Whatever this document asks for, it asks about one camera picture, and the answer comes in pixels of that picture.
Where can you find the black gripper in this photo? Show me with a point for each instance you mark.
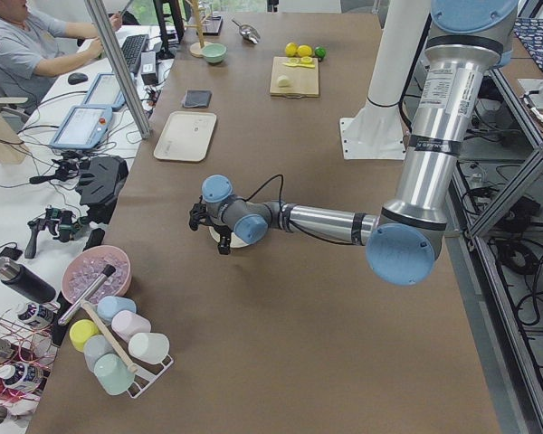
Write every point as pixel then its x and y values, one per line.
pixel 223 242

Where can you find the pale cream bun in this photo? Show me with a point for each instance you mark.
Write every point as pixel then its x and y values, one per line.
pixel 283 81

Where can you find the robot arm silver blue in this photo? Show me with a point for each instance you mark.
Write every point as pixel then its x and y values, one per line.
pixel 426 80

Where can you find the cream rectangular tray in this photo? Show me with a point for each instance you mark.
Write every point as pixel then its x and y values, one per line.
pixel 186 136

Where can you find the cream round plate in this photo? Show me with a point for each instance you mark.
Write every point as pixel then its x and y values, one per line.
pixel 236 242

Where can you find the metal black-tipped muddler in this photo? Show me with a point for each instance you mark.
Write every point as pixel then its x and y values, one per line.
pixel 67 315

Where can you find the black device case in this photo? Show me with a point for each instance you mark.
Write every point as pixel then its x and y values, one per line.
pixel 101 179

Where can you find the pink cup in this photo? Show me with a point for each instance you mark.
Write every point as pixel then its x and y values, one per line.
pixel 126 324

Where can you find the blue cup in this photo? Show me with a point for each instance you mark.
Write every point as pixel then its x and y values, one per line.
pixel 109 306

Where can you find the white cup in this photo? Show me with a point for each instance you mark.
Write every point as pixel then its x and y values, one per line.
pixel 150 348

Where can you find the pink bowl with ice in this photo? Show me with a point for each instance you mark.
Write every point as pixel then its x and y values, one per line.
pixel 88 265

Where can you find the grey folded cloth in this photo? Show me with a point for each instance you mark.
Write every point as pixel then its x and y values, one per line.
pixel 197 99

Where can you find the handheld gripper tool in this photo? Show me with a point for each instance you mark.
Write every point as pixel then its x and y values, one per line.
pixel 60 223

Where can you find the white cup rack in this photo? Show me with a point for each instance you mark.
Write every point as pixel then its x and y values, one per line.
pixel 145 378

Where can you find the yellow cup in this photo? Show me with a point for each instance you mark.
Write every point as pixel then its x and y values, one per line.
pixel 81 332

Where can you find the grey cup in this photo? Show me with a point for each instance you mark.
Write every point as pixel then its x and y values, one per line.
pixel 96 347

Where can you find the blue teach pendant near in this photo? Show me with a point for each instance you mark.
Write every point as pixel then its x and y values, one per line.
pixel 83 128

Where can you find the blue teach pendant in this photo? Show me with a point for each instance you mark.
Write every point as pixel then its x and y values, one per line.
pixel 83 128
pixel 105 91

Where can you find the mint green cup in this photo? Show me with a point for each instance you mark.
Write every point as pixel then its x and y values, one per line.
pixel 113 375

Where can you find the blue teach pendant far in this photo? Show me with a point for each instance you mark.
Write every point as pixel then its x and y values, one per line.
pixel 105 91

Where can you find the wooden cutting board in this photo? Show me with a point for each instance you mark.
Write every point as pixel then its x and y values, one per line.
pixel 304 82

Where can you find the mint green bowl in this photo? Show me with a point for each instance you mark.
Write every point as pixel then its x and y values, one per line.
pixel 214 53

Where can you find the black power adapter box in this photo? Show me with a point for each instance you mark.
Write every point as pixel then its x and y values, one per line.
pixel 148 68

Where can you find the wooden mug tree stand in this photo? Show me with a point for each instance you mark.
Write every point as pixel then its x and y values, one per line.
pixel 196 49

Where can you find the black thermos bottle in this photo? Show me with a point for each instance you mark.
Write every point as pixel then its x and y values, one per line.
pixel 23 281

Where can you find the yellow lemon slice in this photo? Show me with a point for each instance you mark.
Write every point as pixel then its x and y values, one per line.
pixel 304 62

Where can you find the black keyboard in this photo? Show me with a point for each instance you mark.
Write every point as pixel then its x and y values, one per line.
pixel 132 49

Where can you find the yellow lemon left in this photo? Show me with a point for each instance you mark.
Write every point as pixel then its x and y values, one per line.
pixel 291 49

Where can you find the metal scoop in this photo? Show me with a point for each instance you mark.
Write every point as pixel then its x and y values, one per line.
pixel 248 32

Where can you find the black computer mouse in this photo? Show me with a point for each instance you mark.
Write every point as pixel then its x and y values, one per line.
pixel 77 78

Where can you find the yellow lemon right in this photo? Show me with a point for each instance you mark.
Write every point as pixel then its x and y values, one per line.
pixel 304 50

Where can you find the green lime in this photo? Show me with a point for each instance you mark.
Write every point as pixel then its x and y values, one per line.
pixel 320 53

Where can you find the seated person grey shirt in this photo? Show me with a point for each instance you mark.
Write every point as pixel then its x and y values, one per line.
pixel 30 57

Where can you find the wooden rack handle stick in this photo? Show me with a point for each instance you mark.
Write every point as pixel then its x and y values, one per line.
pixel 90 310

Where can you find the aluminium frame post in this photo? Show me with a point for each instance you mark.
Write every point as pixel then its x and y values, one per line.
pixel 99 16

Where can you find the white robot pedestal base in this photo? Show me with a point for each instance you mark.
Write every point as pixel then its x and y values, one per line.
pixel 376 131

